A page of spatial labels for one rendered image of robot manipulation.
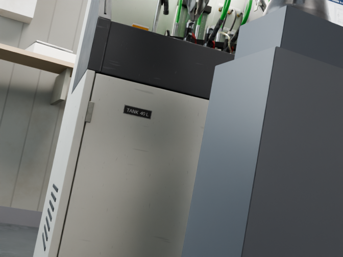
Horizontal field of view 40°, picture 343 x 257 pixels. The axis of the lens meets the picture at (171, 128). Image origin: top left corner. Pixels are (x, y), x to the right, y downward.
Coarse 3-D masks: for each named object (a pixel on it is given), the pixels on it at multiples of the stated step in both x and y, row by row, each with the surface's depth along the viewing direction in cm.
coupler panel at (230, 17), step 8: (216, 0) 208; (224, 0) 209; (232, 0) 210; (216, 8) 207; (232, 8) 209; (240, 8) 211; (216, 16) 207; (232, 16) 209; (240, 16) 210; (224, 32) 208; (224, 40) 207
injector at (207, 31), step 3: (207, 30) 175; (210, 30) 174; (207, 33) 175; (210, 33) 174; (207, 36) 174; (204, 39) 175; (207, 39) 174; (204, 42) 174; (207, 42) 173; (210, 42) 172; (204, 45) 174; (207, 45) 174; (210, 45) 175
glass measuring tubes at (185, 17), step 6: (186, 6) 200; (210, 6) 203; (186, 12) 202; (204, 12) 203; (210, 12) 203; (180, 18) 199; (186, 18) 201; (204, 18) 202; (174, 24) 200; (180, 24) 199; (204, 24) 202; (180, 30) 199; (192, 30) 201; (204, 30) 202; (180, 36) 201; (204, 36) 204
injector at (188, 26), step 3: (186, 24) 173; (189, 24) 172; (192, 24) 173; (186, 27) 173; (189, 27) 172; (192, 27) 173; (186, 30) 172; (189, 30) 172; (186, 33) 172; (189, 33) 170; (186, 36) 172; (189, 36) 170; (183, 39) 173; (186, 39) 171; (189, 39) 171
